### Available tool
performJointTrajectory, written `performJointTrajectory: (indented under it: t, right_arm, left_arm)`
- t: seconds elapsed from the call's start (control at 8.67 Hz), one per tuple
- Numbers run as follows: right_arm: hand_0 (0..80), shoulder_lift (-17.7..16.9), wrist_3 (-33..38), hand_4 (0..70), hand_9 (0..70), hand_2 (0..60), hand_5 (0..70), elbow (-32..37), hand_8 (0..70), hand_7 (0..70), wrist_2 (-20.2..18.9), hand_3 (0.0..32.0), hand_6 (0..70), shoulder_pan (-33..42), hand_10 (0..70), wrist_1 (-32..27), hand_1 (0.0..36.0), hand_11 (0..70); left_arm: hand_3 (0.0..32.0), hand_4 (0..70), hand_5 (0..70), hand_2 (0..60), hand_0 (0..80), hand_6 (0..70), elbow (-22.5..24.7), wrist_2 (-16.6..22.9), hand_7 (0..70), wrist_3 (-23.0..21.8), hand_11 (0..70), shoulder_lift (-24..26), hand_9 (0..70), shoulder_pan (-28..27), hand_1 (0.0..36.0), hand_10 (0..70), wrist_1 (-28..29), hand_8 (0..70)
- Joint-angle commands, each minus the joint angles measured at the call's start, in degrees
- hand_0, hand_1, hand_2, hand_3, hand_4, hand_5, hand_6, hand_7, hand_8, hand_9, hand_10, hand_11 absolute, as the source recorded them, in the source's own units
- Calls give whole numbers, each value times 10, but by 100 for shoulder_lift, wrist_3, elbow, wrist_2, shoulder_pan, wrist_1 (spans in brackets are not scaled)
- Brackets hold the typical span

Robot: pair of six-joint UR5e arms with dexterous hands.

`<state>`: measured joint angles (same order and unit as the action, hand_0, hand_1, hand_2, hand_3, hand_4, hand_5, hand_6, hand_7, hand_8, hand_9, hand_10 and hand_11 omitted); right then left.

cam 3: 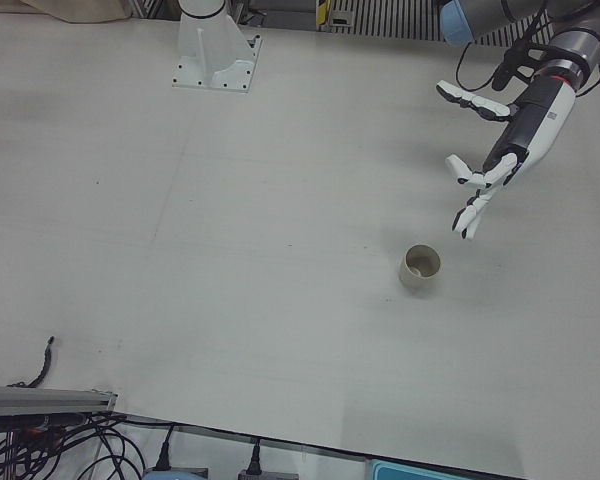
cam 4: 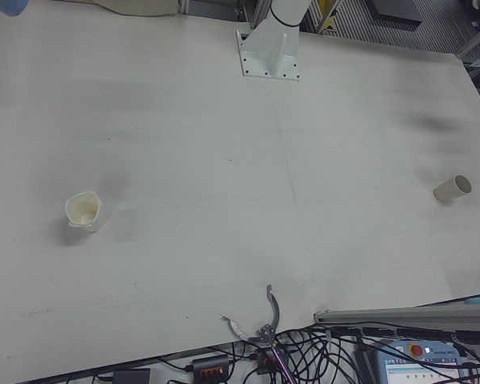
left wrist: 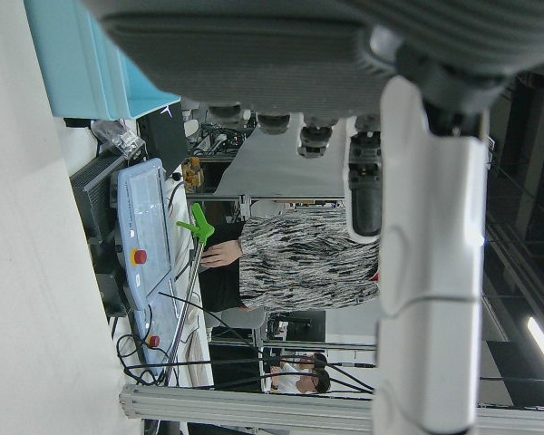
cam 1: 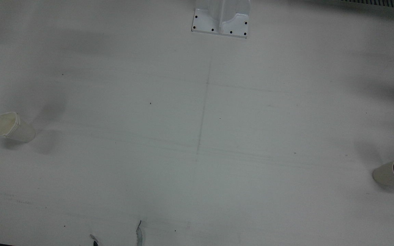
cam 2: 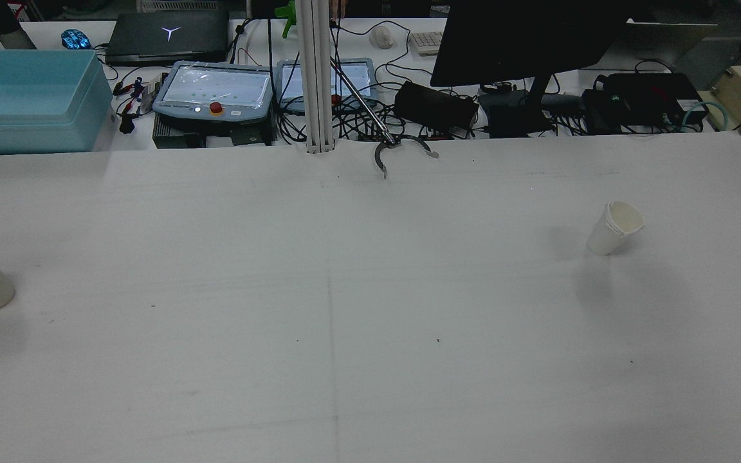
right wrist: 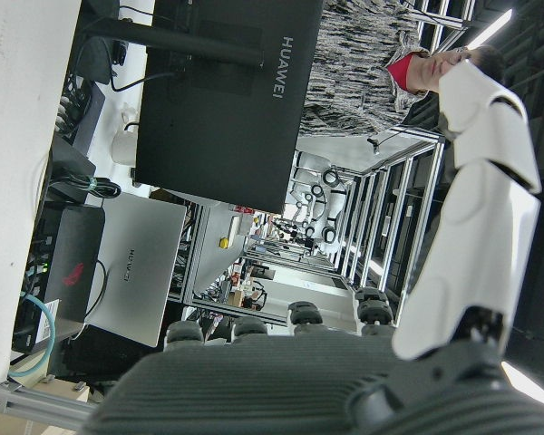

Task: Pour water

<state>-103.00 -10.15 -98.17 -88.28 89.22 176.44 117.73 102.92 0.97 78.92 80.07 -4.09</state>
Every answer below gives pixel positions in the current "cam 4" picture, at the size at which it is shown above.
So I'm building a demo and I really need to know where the black power brick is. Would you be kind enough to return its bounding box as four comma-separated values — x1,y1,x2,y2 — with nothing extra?
112,368,151,384

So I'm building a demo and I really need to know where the small black orange adapter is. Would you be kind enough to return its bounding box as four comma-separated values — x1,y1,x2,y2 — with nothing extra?
254,348,282,375

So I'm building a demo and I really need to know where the purple cable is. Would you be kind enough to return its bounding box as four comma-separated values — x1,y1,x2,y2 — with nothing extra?
268,342,294,384

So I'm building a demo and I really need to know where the aluminium profile rail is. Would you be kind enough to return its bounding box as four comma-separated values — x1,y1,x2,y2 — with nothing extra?
313,300,480,334

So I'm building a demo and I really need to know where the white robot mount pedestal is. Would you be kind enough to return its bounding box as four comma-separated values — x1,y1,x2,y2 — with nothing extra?
234,0,312,82

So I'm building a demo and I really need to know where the white paper cup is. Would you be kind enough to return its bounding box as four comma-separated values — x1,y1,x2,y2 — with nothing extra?
65,191,106,234

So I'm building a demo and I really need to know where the smooth beige paper cup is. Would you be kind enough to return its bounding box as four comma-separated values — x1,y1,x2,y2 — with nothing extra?
432,174,473,203

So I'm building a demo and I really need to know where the metal two-prong claw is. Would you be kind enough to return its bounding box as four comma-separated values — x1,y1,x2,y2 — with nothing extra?
221,284,282,345

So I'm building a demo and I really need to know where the dark grey box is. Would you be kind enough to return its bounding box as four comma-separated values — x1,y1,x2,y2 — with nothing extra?
368,0,424,22

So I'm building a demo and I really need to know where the aluminium frame strut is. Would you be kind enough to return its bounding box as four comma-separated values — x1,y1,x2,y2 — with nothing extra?
458,22,480,58

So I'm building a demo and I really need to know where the black cable tangle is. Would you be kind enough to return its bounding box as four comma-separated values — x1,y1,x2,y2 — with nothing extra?
155,326,480,384

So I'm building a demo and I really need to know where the robot teach pendant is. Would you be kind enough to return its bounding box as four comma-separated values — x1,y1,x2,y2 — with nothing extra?
354,338,480,384

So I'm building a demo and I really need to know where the yellow black striped post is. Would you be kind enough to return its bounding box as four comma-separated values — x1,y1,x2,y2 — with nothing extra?
315,0,338,34

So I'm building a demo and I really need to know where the black hub with orange ports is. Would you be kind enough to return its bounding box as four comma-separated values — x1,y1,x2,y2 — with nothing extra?
190,354,231,379

